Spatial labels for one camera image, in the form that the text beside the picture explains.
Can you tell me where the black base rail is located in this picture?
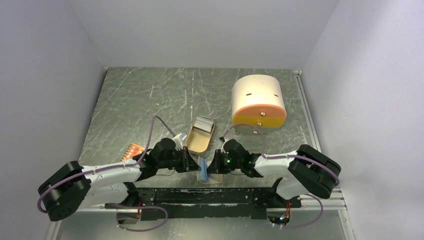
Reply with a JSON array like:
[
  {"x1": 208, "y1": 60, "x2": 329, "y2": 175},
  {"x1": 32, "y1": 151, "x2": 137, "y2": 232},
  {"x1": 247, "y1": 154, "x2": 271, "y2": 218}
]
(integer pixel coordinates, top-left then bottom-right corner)
[{"x1": 116, "y1": 180, "x2": 302, "y2": 220}]

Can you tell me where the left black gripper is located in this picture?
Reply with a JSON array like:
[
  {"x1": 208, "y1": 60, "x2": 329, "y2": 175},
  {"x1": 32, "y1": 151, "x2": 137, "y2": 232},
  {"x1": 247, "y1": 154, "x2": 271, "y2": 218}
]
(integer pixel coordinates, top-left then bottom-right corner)
[{"x1": 157, "y1": 145, "x2": 201, "y2": 173}]

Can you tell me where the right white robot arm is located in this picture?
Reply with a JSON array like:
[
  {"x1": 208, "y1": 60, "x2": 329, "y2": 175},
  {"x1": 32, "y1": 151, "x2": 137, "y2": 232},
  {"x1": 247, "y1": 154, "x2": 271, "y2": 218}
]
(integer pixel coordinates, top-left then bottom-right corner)
[{"x1": 206, "y1": 139, "x2": 342, "y2": 207}]

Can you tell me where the grey credit card stack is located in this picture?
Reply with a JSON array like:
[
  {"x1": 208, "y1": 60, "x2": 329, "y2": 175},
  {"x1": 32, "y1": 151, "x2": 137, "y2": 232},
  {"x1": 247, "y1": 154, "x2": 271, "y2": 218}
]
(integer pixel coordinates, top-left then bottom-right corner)
[{"x1": 193, "y1": 116, "x2": 214, "y2": 135}]

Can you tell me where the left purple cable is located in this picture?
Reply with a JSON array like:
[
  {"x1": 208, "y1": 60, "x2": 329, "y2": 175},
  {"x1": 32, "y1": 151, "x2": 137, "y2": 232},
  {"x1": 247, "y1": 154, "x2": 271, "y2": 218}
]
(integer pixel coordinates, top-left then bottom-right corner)
[{"x1": 37, "y1": 115, "x2": 176, "y2": 233}]

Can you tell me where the orange patterned card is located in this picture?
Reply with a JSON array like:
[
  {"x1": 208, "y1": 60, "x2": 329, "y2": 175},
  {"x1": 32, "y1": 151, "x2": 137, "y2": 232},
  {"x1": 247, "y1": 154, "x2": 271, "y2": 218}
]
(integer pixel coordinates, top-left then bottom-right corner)
[{"x1": 121, "y1": 143, "x2": 145, "y2": 162}]

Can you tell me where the tan oval tray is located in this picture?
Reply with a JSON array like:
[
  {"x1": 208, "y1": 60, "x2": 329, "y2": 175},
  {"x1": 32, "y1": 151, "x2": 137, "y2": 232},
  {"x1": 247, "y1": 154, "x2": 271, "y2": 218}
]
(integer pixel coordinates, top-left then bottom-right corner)
[{"x1": 186, "y1": 119, "x2": 215, "y2": 155}]

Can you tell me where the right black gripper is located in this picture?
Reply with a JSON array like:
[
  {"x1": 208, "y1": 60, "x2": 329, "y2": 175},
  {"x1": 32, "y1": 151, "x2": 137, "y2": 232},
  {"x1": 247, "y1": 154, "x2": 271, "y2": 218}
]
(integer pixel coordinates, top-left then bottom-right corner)
[{"x1": 205, "y1": 149, "x2": 242, "y2": 174}]

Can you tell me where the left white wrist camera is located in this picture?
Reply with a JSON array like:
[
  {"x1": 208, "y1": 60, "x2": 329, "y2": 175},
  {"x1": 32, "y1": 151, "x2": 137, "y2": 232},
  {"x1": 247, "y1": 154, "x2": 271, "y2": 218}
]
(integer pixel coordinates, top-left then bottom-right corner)
[{"x1": 172, "y1": 132, "x2": 188, "y2": 148}]

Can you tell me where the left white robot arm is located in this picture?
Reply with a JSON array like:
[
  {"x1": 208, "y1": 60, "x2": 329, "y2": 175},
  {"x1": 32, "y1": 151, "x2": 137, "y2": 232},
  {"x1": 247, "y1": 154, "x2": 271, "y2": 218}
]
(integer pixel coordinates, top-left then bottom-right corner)
[{"x1": 37, "y1": 138, "x2": 201, "y2": 222}]

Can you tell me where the tan card holder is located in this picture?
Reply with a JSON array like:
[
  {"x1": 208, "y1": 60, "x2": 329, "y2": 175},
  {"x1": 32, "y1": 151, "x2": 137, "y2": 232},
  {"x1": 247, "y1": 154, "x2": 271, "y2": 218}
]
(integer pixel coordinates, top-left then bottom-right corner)
[{"x1": 196, "y1": 156, "x2": 224, "y2": 185}]

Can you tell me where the cream orange drawer box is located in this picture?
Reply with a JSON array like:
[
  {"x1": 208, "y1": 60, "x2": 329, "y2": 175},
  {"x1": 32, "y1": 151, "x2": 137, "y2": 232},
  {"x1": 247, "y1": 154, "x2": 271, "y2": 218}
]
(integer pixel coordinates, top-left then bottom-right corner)
[{"x1": 231, "y1": 74, "x2": 287, "y2": 135}]

